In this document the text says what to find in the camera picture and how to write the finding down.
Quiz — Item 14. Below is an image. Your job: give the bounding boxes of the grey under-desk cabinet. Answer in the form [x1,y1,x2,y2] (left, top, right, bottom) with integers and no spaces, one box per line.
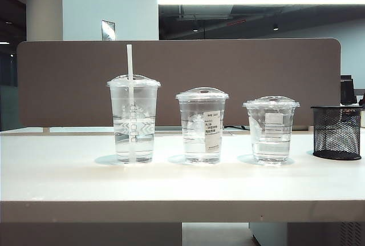
[248,222,365,246]

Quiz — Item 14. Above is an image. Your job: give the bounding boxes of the small clear plastic cup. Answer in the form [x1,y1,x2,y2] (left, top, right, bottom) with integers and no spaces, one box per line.
[242,96,301,166]

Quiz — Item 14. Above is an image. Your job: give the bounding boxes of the silver wall plaque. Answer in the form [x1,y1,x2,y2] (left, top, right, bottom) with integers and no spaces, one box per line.
[101,19,116,41]

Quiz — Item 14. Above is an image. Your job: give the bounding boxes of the medium clear cup with label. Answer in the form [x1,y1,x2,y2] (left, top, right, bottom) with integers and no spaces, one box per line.
[175,87,230,164]

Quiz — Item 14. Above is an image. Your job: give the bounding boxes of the long ceiling light strip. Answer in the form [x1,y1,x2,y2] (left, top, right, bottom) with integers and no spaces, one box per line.
[158,0,365,5]

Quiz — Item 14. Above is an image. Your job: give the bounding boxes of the large clear plastic cup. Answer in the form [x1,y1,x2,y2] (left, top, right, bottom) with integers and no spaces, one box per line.
[106,74,162,164]

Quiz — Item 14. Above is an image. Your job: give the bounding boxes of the brown fabric desk partition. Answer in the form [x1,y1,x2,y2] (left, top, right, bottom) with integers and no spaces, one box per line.
[16,38,342,128]

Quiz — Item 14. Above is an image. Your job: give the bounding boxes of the black mesh pen holder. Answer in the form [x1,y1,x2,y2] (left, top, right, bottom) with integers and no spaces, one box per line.
[310,105,364,161]

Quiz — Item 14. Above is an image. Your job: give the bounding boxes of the white paper-wrapped straw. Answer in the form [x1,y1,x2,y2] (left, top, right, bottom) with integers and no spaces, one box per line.
[126,44,137,164]

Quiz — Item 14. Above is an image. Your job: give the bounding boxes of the black computer monitor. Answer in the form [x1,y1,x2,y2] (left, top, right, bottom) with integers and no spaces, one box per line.
[340,74,356,106]

